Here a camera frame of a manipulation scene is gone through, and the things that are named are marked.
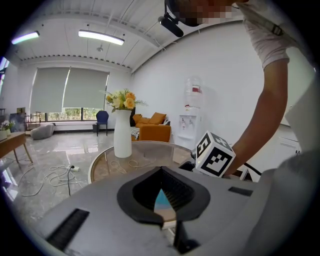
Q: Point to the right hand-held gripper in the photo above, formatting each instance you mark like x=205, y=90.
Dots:
x=215, y=160

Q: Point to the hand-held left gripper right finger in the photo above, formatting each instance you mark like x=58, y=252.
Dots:
x=220, y=212

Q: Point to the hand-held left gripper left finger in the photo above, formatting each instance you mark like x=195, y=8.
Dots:
x=100, y=212

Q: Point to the person's right forearm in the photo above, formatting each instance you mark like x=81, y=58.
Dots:
x=262, y=112

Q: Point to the round glass table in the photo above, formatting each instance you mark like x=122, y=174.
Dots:
x=150, y=155

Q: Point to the white water dispenser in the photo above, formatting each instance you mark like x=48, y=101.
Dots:
x=187, y=130

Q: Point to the white power strip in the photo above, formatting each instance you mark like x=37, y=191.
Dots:
x=73, y=168

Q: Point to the striped cushion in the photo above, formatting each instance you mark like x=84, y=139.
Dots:
x=166, y=122

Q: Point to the orange sofa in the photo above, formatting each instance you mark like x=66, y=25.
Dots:
x=155, y=130

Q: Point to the clear water jug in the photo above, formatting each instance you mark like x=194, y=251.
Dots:
x=193, y=92

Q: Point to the white cabinet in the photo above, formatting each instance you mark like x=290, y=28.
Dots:
x=287, y=147

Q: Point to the white vase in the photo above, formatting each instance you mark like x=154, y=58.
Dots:
x=122, y=135

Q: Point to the striped blanket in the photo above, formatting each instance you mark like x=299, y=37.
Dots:
x=135, y=132

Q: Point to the blue chair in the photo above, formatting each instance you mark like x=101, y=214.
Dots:
x=102, y=117

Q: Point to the grey beanbag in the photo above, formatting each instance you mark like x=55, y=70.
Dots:
x=42, y=131

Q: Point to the yellow flower bouquet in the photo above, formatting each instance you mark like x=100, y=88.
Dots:
x=125, y=100

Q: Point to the wooden side table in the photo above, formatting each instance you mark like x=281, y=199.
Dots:
x=12, y=143

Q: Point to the dark framed picture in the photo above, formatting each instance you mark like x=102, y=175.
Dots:
x=18, y=121

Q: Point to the small white flower pot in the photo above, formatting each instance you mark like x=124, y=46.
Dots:
x=3, y=133

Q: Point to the grey roller blind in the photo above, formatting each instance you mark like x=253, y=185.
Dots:
x=47, y=90
x=85, y=87

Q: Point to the person's white t-shirt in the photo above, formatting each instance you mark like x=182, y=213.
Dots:
x=265, y=37

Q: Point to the person's head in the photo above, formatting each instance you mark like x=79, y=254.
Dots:
x=205, y=10

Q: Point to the small ceiling sensor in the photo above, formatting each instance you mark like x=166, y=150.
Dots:
x=100, y=48

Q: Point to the long ceiling light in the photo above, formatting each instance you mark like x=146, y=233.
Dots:
x=100, y=37
x=25, y=37

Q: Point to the black head-mounted camera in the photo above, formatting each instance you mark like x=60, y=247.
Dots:
x=172, y=25

